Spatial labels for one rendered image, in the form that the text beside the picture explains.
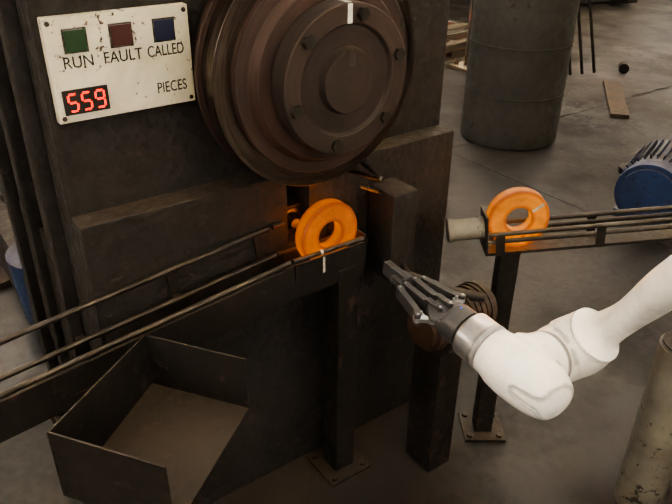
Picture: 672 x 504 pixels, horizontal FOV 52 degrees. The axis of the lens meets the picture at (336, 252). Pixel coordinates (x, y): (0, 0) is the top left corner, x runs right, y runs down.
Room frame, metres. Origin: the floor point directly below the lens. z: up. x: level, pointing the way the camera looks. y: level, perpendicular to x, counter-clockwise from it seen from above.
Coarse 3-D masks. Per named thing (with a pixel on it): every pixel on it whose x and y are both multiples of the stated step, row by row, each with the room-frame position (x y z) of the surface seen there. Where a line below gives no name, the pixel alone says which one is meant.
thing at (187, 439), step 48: (144, 336) 1.00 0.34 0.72; (96, 384) 0.87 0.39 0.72; (144, 384) 0.98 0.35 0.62; (192, 384) 0.98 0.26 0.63; (240, 384) 0.94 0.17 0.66; (48, 432) 0.76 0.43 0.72; (96, 432) 0.85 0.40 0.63; (144, 432) 0.89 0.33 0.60; (192, 432) 0.88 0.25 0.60; (96, 480) 0.74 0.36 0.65; (144, 480) 0.71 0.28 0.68; (192, 480) 0.78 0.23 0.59
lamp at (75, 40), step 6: (66, 30) 1.18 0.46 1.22; (72, 30) 1.18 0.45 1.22; (78, 30) 1.19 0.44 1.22; (84, 30) 1.20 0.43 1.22; (66, 36) 1.18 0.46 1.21; (72, 36) 1.18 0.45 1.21; (78, 36) 1.19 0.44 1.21; (84, 36) 1.20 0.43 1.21; (66, 42) 1.18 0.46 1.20; (72, 42) 1.18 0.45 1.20; (78, 42) 1.19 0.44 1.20; (84, 42) 1.19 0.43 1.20; (66, 48) 1.18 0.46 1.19; (72, 48) 1.18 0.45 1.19; (78, 48) 1.19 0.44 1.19; (84, 48) 1.19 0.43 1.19
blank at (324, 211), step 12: (324, 204) 1.36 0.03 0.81; (336, 204) 1.37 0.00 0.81; (312, 216) 1.34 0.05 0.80; (324, 216) 1.35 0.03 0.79; (336, 216) 1.37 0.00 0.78; (348, 216) 1.40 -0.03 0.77; (300, 228) 1.34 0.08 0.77; (312, 228) 1.33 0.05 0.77; (336, 228) 1.40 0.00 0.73; (348, 228) 1.40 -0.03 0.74; (300, 240) 1.33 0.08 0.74; (312, 240) 1.33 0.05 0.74; (336, 240) 1.38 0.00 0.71; (300, 252) 1.34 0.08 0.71; (312, 252) 1.33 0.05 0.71
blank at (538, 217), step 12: (504, 192) 1.53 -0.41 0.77; (516, 192) 1.51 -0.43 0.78; (528, 192) 1.52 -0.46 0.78; (492, 204) 1.52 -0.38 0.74; (504, 204) 1.51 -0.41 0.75; (516, 204) 1.51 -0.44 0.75; (528, 204) 1.52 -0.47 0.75; (540, 204) 1.52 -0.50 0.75; (492, 216) 1.51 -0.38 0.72; (504, 216) 1.51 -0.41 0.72; (528, 216) 1.54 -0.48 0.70; (540, 216) 1.52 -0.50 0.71; (492, 228) 1.51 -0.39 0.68; (504, 228) 1.51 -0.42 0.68; (516, 228) 1.53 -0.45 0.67; (528, 228) 1.52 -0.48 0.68
